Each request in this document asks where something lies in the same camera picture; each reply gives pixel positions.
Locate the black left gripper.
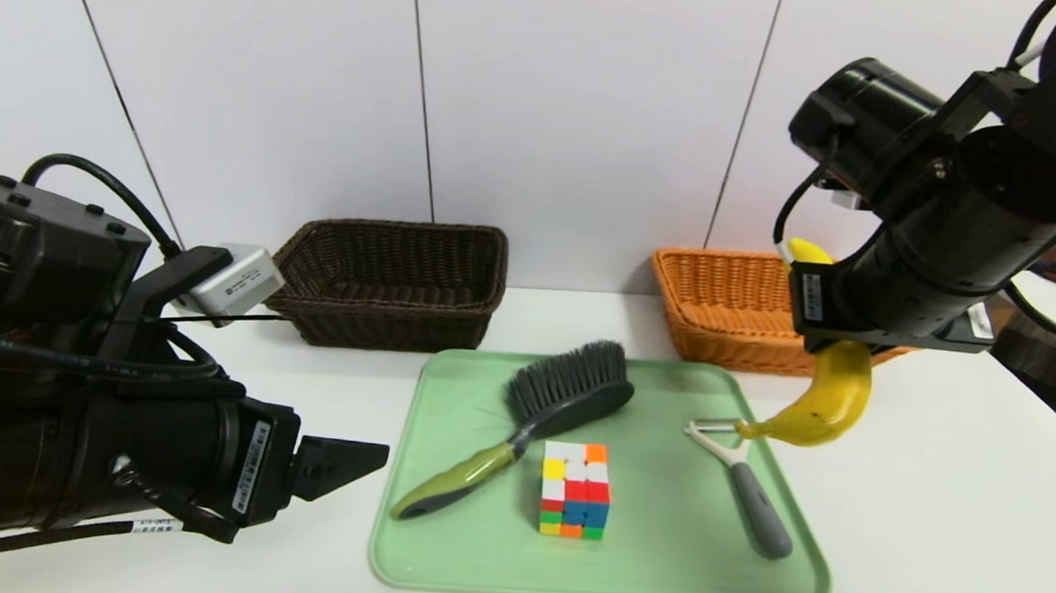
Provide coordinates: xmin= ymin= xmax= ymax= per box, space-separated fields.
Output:
xmin=91 ymin=388 xmax=394 ymax=537

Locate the multicoloured puzzle cube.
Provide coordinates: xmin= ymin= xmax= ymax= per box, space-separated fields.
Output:
xmin=537 ymin=440 xmax=615 ymax=542

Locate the white peeler with grey handle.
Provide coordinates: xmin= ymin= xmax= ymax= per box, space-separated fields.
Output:
xmin=679 ymin=416 xmax=800 ymax=561

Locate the yellow banana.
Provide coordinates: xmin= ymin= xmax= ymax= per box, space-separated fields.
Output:
xmin=736 ymin=236 xmax=881 ymax=452

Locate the dark brown wicker basket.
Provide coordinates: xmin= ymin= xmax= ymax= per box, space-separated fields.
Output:
xmin=259 ymin=215 xmax=511 ymax=357

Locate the orange wicker basket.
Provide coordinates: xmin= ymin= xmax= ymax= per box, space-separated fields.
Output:
xmin=646 ymin=246 xmax=915 ymax=384

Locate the light green plastic tray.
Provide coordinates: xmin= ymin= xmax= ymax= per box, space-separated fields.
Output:
xmin=366 ymin=344 xmax=843 ymax=593

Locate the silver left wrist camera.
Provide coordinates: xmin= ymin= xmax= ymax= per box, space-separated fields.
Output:
xmin=185 ymin=241 xmax=288 ymax=320

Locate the grey brush with green handle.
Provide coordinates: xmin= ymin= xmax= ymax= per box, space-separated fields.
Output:
xmin=390 ymin=329 xmax=638 ymax=532

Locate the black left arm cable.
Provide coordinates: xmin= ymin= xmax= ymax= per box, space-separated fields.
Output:
xmin=20 ymin=152 xmax=188 ymax=261

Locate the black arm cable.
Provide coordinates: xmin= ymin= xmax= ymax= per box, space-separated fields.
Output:
xmin=770 ymin=129 xmax=849 ymax=251
xmin=20 ymin=152 xmax=188 ymax=261

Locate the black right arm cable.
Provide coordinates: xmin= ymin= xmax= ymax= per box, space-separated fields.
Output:
xmin=770 ymin=129 xmax=849 ymax=251

